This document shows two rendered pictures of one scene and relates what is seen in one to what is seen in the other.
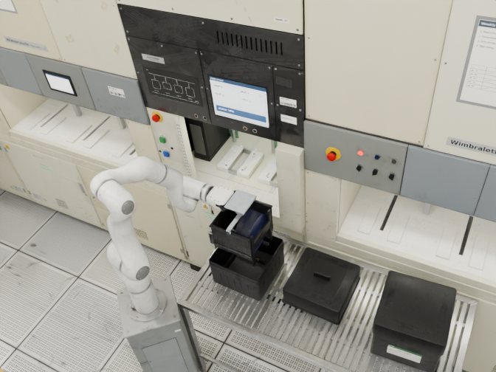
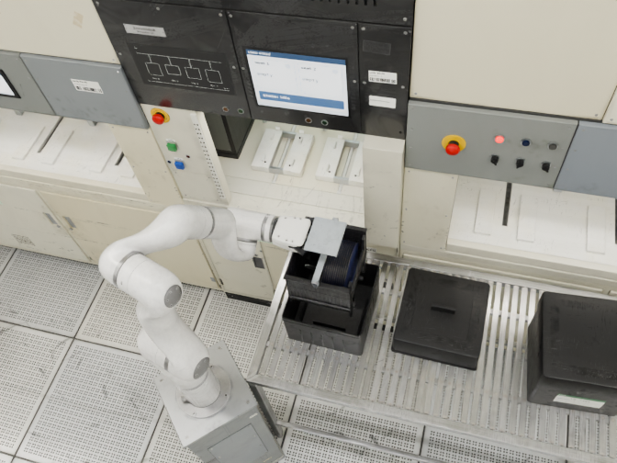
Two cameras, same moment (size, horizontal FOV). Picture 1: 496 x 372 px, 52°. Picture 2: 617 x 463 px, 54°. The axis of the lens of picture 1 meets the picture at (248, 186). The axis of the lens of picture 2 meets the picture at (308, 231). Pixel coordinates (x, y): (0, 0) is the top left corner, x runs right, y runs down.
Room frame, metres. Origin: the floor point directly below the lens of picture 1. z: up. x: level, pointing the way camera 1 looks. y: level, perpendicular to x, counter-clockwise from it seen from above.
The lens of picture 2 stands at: (0.61, 0.24, 2.76)
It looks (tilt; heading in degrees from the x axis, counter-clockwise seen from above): 56 degrees down; 351
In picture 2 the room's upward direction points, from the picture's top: 10 degrees counter-clockwise
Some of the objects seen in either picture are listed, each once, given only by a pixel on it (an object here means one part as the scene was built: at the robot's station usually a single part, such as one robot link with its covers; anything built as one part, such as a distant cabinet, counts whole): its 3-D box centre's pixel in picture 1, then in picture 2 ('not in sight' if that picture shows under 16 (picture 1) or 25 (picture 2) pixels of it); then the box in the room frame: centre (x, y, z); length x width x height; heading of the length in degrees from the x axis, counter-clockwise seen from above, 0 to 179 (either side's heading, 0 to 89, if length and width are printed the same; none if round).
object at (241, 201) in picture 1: (242, 224); (327, 262); (1.56, 0.05, 1.12); 0.24 x 0.20 x 0.32; 146
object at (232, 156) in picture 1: (240, 160); (283, 151); (2.26, 0.03, 0.89); 0.22 x 0.21 x 0.04; 148
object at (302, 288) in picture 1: (322, 281); (442, 314); (1.39, -0.30, 0.83); 0.29 x 0.29 x 0.13; 56
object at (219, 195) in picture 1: (219, 196); (289, 232); (1.62, 0.13, 1.26); 0.11 x 0.10 x 0.07; 56
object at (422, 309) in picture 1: (411, 321); (580, 355); (1.10, -0.63, 0.89); 0.29 x 0.29 x 0.25; 61
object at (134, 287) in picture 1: (128, 264); (172, 353); (1.45, 0.59, 1.07); 0.19 x 0.12 x 0.24; 40
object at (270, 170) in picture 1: (282, 172); (346, 161); (2.11, -0.20, 0.89); 0.22 x 0.21 x 0.04; 148
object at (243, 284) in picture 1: (247, 260); (332, 302); (1.56, 0.05, 0.85); 0.28 x 0.28 x 0.17; 56
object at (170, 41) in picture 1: (263, 141); (312, 118); (2.31, -0.13, 0.98); 0.95 x 0.88 x 1.95; 148
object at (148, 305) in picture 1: (143, 294); (196, 381); (1.43, 0.57, 0.85); 0.19 x 0.19 x 0.18
